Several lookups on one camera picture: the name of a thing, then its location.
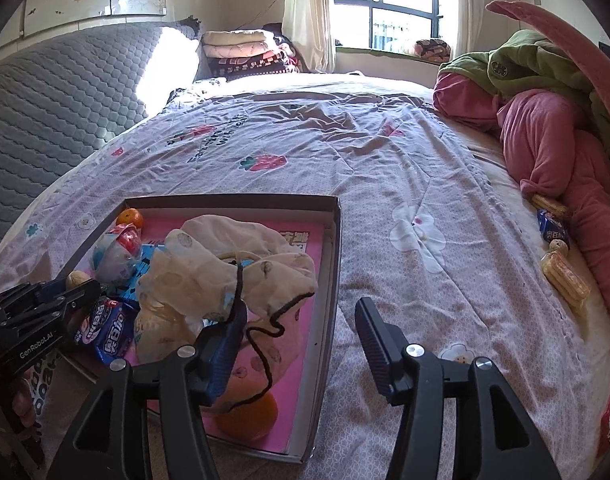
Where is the small blue candy packet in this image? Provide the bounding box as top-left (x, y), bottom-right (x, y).
top-left (536, 208), bottom-right (570, 247)

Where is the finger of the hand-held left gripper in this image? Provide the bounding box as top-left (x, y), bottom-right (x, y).
top-left (0, 277), bottom-right (70, 318)
top-left (9, 280), bottom-right (102, 342)

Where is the beige egg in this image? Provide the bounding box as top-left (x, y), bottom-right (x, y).
top-left (65, 270), bottom-right (93, 292)

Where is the cream folded blanket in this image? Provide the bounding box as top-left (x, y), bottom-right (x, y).
top-left (202, 30), bottom-right (271, 59)

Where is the stack of folded blankets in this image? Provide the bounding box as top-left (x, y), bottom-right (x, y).
top-left (205, 35), bottom-right (302, 79)

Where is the dark blue snack packet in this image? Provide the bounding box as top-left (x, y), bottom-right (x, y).
top-left (74, 296), bottom-right (140, 365)

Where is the floral blanket on windowsill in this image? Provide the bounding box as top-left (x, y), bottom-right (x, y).
top-left (415, 39), bottom-right (452, 63)

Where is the cream drawstring pouch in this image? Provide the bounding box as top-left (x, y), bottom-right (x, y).
top-left (134, 214), bottom-right (319, 413)

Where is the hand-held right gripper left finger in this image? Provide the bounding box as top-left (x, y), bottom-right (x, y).
top-left (60, 305), bottom-right (248, 480)

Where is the dark framed window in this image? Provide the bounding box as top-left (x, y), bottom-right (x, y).
top-left (331, 0), bottom-right (463, 56)

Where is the yellow wafer packet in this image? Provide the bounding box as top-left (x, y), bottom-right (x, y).
top-left (530, 194), bottom-right (568, 219)
top-left (541, 250), bottom-right (594, 319)

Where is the cream curtain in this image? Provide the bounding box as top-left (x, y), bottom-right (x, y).
top-left (282, 0), bottom-right (338, 73)
top-left (452, 0), bottom-right (486, 56)

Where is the person's left hand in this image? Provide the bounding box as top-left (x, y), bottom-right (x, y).
top-left (8, 377), bottom-right (38, 431)

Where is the grey quilted headboard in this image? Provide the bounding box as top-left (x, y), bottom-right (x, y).
top-left (0, 22), bottom-right (201, 266)

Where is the green blanket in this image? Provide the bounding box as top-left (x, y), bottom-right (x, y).
top-left (437, 29), bottom-right (610, 161)

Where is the large toy egg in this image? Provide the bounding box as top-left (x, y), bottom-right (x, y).
top-left (92, 225), bottom-right (142, 291)

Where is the orange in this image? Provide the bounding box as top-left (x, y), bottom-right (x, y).
top-left (116, 208), bottom-right (144, 231)
top-left (212, 392), bottom-right (278, 442)

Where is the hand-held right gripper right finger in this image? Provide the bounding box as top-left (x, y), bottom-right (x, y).
top-left (355, 297), bottom-right (563, 480)

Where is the cream bed sheet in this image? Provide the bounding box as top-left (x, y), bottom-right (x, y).
top-left (435, 100), bottom-right (610, 461)

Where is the pink curved cushion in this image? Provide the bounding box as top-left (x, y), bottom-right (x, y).
top-left (485, 0), bottom-right (610, 136)

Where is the pink blanket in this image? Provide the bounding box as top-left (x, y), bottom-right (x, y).
top-left (432, 72), bottom-right (610, 326)

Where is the shallow brown cardboard box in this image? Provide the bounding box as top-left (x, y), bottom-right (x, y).
top-left (52, 193), bottom-right (344, 464)

